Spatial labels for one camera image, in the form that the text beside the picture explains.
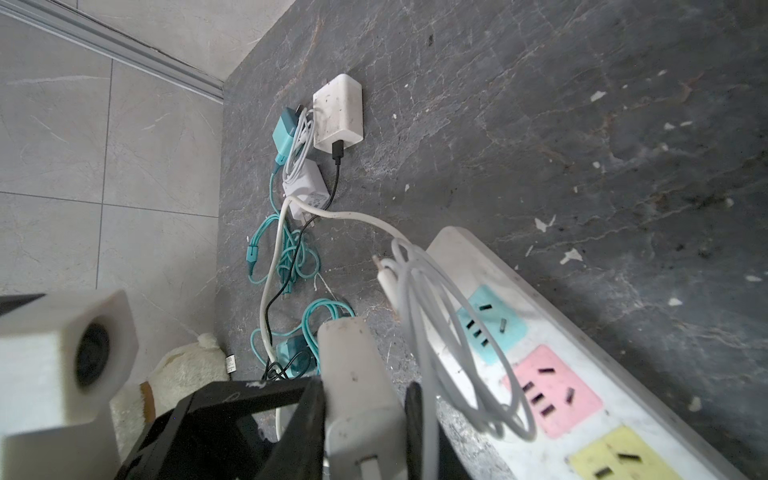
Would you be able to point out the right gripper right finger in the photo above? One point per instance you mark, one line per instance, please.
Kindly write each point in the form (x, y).
(422, 451)

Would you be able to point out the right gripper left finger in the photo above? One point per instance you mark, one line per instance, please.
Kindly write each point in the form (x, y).
(212, 434)

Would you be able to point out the white multicolour power strip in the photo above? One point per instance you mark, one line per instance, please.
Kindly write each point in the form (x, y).
(594, 420)

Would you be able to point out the white charger with black cable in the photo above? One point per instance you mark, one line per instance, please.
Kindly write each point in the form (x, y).
(338, 117)

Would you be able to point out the white plush dog toy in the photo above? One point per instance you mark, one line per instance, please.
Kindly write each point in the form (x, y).
(181, 372)

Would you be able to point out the teal charger lower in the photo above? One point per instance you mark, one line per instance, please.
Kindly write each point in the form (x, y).
(296, 358)

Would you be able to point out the teal charger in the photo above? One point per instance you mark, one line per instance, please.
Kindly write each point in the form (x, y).
(296, 358)
(283, 134)

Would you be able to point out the flat white charger adapter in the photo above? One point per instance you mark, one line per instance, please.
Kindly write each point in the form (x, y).
(301, 176)

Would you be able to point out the teal charger upper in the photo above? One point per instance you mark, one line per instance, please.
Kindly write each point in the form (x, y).
(283, 134)

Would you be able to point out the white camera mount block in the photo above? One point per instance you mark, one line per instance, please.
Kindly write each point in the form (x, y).
(64, 356)

